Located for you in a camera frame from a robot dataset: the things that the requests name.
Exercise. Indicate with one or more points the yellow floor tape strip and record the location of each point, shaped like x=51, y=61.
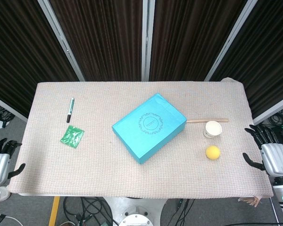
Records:
x=54, y=210

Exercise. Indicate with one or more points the yellow ball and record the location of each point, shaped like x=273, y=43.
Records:
x=212, y=153

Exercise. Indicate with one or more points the white paper cup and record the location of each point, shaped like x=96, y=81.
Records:
x=212, y=129

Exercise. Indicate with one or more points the beige cloth-covered table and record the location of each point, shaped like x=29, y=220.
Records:
x=108, y=171

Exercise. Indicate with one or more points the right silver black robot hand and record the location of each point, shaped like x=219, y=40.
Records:
x=276, y=160

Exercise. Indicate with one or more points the green white marker pen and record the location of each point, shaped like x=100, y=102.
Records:
x=70, y=109

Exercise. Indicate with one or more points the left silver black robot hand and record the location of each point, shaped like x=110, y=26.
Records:
x=0, y=164

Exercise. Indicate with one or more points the dark brown partition panel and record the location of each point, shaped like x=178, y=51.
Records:
x=103, y=40
x=268, y=51
x=191, y=40
x=19, y=47

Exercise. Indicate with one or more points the wooden stick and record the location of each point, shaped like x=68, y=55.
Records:
x=198, y=120

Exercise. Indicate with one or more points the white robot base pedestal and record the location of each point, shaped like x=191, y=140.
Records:
x=136, y=212

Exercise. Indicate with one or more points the green plastic sachet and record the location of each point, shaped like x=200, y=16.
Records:
x=72, y=137

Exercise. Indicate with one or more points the light blue cardboard box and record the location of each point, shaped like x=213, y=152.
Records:
x=148, y=127

